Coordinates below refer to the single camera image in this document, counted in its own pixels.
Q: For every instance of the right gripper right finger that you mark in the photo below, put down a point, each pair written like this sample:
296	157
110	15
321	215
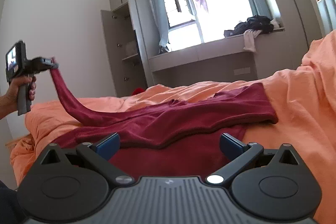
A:
241	156

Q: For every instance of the person's left forearm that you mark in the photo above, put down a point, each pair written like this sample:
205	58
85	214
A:
8	105

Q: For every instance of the red object behind bed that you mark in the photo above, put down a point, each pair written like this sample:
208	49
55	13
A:
137	91

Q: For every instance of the left grey-blue curtain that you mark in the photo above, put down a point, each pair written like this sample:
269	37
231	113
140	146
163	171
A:
162	22

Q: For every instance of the tall grey right wardrobe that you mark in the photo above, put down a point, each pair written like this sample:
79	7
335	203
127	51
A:
285	48

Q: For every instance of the pile of dark clothes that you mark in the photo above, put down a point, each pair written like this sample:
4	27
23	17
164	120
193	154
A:
254	23

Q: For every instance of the grey open wardrobe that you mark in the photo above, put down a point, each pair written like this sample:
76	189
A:
129	32

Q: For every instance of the grey window bench cabinet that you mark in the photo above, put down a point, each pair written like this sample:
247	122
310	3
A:
223	60

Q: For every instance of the grey padded headboard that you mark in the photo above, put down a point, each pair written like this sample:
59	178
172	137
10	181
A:
328	16

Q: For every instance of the window with open pane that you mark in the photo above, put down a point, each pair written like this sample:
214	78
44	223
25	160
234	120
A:
190	25

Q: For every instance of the dark red garment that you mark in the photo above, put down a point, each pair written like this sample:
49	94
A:
174	138

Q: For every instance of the white cloth hanging off ledge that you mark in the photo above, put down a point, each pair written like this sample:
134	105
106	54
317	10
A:
249	39

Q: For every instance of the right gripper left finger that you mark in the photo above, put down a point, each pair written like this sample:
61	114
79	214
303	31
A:
96	157

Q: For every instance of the person's left hand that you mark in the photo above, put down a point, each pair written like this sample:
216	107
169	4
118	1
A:
16	83

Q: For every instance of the orange bed duvet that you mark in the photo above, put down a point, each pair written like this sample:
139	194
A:
303	99

